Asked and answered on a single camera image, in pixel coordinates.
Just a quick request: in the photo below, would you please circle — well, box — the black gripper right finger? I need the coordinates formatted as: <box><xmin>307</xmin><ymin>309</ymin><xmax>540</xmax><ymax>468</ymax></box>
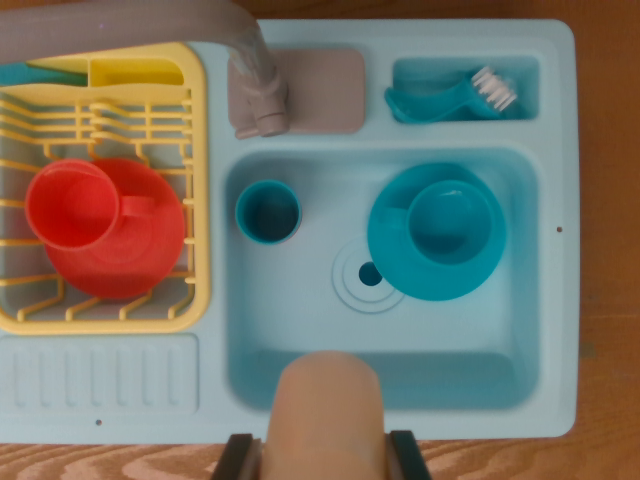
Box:
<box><xmin>383</xmin><ymin>428</ymin><xmax>434</xmax><ymax>480</ymax></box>

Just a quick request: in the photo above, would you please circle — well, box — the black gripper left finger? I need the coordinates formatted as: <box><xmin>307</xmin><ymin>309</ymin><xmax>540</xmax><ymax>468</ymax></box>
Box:
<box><xmin>209</xmin><ymin>432</ymin><xmax>265</xmax><ymax>480</ymax></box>

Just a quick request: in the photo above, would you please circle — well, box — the beige detergent bottle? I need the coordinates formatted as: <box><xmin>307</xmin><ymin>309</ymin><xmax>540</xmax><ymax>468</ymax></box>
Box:
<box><xmin>262</xmin><ymin>349</ymin><xmax>386</xmax><ymax>480</ymax></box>

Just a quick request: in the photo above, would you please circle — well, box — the light blue toy sink unit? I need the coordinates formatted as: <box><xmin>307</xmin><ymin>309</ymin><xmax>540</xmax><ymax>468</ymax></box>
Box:
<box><xmin>0</xmin><ymin>18</ymin><xmax>576</xmax><ymax>446</ymax></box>

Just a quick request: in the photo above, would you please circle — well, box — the teal plate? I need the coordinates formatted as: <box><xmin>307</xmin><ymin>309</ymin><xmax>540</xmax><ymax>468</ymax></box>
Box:
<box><xmin>367</xmin><ymin>162</ymin><xmax>507</xmax><ymax>302</ymax></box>

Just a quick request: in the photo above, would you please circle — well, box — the red plate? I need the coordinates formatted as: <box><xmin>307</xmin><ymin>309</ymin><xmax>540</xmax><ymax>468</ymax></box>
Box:
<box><xmin>43</xmin><ymin>157</ymin><xmax>187</xmax><ymax>301</ymax></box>

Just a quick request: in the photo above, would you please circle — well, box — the teal tumbler cup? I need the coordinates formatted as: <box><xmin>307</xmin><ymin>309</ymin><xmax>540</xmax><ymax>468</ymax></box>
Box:
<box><xmin>234</xmin><ymin>180</ymin><xmax>303</xmax><ymax>246</ymax></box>

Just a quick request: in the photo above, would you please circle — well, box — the yellow dish rack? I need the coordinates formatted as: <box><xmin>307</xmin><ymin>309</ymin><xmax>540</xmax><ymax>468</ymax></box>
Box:
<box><xmin>0</xmin><ymin>42</ymin><xmax>210</xmax><ymax>336</ymax></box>

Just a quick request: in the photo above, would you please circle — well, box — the teal dish brush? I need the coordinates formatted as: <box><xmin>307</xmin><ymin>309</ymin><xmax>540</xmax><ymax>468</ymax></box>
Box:
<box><xmin>383</xmin><ymin>66</ymin><xmax>519</xmax><ymax>125</ymax></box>

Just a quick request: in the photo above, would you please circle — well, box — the grey toy faucet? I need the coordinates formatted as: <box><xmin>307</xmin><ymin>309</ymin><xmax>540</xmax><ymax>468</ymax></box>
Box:
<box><xmin>0</xmin><ymin>0</ymin><xmax>365</xmax><ymax>140</ymax></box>

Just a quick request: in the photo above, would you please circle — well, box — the green toy utensil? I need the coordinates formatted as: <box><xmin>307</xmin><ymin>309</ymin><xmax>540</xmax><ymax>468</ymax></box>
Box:
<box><xmin>29</xmin><ymin>64</ymin><xmax>91</xmax><ymax>86</ymax></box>

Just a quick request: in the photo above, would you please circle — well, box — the teal cup with handle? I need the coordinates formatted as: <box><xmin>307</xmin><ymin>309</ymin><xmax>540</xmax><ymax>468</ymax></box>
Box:
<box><xmin>379</xmin><ymin>180</ymin><xmax>496</xmax><ymax>265</ymax></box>

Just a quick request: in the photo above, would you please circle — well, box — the red cup with handle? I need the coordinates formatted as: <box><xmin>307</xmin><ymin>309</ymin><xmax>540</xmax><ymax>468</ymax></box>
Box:
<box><xmin>24</xmin><ymin>158</ymin><xmax>156</xmax><ymax>250</ymax></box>

